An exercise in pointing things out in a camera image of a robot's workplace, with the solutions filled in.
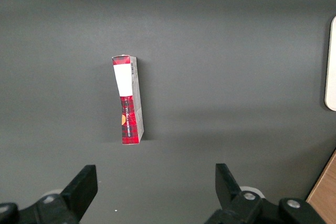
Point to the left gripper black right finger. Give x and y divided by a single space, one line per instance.
231 192

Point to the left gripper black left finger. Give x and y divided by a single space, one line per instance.
81 190

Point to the white rectangular tray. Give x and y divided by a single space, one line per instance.
331 64

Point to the wooden drawer cabinet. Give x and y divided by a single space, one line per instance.
324 195

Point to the red plaid cardboard box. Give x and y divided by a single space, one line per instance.
128 98

